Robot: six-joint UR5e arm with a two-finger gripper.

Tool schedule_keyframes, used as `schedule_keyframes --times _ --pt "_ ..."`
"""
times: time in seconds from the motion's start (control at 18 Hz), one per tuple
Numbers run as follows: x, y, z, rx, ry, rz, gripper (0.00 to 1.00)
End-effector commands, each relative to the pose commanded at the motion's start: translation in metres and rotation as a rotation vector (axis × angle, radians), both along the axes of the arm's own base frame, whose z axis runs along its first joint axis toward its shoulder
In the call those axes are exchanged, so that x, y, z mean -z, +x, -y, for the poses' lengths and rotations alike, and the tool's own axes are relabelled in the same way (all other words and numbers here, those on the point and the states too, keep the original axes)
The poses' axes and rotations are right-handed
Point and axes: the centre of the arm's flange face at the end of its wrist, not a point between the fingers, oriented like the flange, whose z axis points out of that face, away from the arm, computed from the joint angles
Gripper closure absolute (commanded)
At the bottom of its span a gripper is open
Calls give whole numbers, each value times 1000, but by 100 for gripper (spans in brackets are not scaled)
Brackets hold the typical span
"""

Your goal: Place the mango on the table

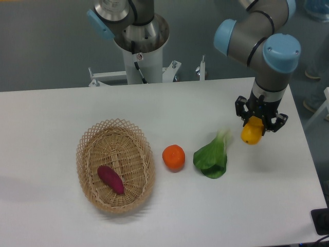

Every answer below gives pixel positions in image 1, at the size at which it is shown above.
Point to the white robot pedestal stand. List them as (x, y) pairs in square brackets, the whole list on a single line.
[(142, 50)]

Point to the person in blue jeans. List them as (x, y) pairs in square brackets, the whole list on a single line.
[(318, 69)]

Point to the woven wicker basket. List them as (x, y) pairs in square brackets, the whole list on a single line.
[(122, 147)]

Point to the orange tangerine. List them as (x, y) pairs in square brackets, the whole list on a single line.
[(174, 157)]

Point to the purple sweet potato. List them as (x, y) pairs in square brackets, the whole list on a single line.
[(110, 178)]

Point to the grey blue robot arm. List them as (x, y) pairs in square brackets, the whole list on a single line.
[(255, 42)]

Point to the blue water bottle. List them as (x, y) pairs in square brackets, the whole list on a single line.
[(317, 9)]

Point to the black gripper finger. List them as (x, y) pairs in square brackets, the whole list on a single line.
[(243, 109), (273, 124)]

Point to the green bok choy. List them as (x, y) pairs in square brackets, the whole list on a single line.
[(211, 159)]

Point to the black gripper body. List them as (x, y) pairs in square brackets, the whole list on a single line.
[(264, 105)]

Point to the black device at table edge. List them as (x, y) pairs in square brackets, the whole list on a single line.
[(320, 220)]

